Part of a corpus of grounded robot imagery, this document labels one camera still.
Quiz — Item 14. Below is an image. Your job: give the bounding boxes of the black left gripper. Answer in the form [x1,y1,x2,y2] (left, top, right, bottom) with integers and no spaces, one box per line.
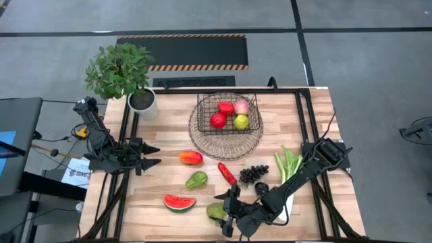
[126,136,162,177]

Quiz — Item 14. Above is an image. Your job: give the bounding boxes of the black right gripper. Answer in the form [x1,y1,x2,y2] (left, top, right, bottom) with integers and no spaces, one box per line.
[214,184,248,238]

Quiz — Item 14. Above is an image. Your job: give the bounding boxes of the green speckled pear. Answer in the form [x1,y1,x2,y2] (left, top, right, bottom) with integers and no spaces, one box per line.
[206,201,227,221]

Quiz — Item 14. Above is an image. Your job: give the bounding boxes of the long red pepper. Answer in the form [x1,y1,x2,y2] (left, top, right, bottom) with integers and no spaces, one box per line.
[217,162,238,186]

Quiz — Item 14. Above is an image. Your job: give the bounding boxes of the dark avocado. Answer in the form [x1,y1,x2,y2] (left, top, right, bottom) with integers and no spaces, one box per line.
[254,182,270,196]

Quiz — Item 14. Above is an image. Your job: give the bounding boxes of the orange red mango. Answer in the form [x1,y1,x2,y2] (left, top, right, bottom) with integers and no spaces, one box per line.
[178,150,204,165]

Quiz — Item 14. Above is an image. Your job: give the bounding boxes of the dark grape bunch with leaf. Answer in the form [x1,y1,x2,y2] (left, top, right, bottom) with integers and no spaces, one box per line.
[238,164,270,185]

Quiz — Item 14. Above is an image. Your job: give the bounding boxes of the watermelon slice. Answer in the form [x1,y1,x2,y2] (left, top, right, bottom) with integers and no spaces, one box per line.
[162,194,197,214]

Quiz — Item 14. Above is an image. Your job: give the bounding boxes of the round red fruit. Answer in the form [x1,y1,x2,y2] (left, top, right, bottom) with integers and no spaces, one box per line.
[209,112,227,130]

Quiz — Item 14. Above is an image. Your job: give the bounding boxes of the yellow-green pear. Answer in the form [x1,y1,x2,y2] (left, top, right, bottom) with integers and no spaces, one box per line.
[234,114,250,131]

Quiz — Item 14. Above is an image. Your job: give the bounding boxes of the red bell pepper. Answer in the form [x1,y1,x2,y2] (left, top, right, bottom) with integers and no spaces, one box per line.
[217,101,236,117]

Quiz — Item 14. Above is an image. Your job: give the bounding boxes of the pink peach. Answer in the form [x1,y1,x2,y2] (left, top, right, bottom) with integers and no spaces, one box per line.
[234,99,250,116]

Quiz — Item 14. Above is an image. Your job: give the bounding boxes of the white plant pot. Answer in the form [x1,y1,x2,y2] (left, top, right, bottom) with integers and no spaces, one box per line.
[127,86,159,121]

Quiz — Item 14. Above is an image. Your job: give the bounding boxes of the round woven placemat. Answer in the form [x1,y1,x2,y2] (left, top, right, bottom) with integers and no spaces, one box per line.
[188,99,264,161]

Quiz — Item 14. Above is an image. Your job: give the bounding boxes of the yellow connector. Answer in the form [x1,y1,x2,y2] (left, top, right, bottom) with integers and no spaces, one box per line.
[74,125,89,139]

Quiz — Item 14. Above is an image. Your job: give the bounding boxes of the green celery stalk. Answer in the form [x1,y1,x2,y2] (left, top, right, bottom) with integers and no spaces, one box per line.
[273,144,304,223]

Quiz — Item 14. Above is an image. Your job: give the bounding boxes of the printed paper sheet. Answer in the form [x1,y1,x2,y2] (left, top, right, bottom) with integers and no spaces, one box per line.
[60,157,92,190]

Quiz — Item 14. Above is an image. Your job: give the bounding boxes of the green leafy plant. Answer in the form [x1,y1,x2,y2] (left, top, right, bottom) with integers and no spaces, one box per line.
[84,43,156,101]

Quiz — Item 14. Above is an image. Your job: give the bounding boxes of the black hazard-striped floor mat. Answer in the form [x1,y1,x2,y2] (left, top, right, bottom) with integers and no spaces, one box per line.
[116,33,250,72]

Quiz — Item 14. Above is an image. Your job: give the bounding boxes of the grey cabinet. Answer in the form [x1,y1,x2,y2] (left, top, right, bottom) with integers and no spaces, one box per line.
[0,97,44,198]

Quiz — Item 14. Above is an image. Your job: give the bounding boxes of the black aluminium table frame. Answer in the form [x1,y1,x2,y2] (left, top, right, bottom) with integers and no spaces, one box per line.
[78,86,371,243]

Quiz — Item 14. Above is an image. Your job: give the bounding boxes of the black wire basket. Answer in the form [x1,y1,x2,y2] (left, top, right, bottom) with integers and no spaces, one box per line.
[196,92,261,136]

